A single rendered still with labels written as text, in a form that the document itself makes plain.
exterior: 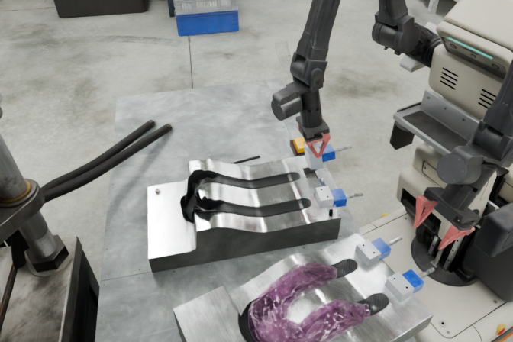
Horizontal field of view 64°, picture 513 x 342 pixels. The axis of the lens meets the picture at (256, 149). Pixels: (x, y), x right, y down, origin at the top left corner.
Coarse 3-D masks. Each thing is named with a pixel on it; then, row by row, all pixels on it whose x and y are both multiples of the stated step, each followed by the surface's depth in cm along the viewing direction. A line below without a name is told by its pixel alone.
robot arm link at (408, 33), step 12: (384, 0) 104; (396, 0) 103; (384, 12) 106; (396, 12) 105; (396, 24) 107; (408, 24) 106; (372, 36) 115; (396, 36) 108; (408, 36) 108; (396, 48) 109; (408, 48) 110
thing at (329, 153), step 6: (330, 144) 118; (348, 144) 118; (306, 150) 115; (318, 150) 114; (324, 150) 116; (330, 150) 116; (336, 150) 117; (306, 156) 118; (312, 156) 114; (324, 156) 115; (330, 156) 116; (312, 162) 115; (318, 162) 115; (312, 168) 116
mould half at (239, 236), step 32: (288, 160) 125; (160, 192) 120; (224, 192) 111; (256, 192) 116; (288, 192) 115; (160, 224) 111; (192, 224) 110; (224, 224) 101; (256, 224) 106; (288, 224) 107; (320, 224) 108; (160, 256) 103; (192, 256) 105; (224, 256) 108
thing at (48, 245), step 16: (0, 144) 86; (0, 160) 87; (0, 176) 88; (16, 176) 91; (0, 192) 91; (16, 192) 93; (32, 224) 99; (32, 240) 102; (48, 240) 105; (32, 256) 107; (48, 256) 107; (64, 256) 110; (32, 272) 108; (48, 272) 108
